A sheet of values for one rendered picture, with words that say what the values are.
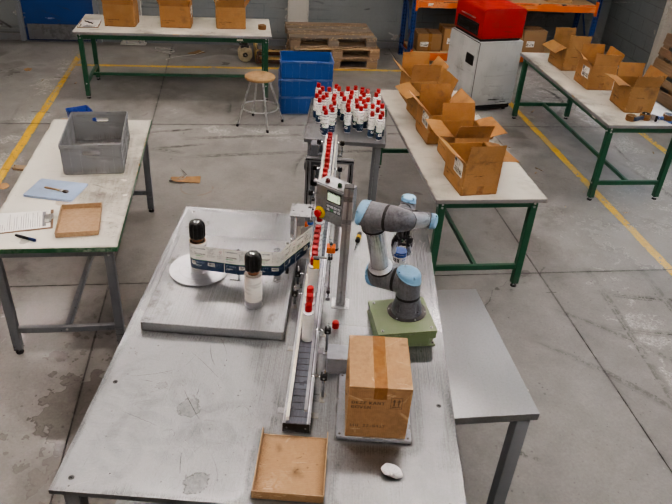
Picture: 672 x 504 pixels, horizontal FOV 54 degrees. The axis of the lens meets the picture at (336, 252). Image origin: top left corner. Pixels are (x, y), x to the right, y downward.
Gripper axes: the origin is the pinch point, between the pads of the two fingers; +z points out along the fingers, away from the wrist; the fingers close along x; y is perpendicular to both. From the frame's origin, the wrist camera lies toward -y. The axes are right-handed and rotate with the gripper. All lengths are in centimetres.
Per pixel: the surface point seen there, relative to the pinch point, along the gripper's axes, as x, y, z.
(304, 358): -56, 65, 12
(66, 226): -184, -67, 20
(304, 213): -50, -18, -15
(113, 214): -160, -81, 20
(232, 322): -88, 38, 12
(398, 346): -21, 87, -12
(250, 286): -79, 28, -1
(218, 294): -95, 15, 12
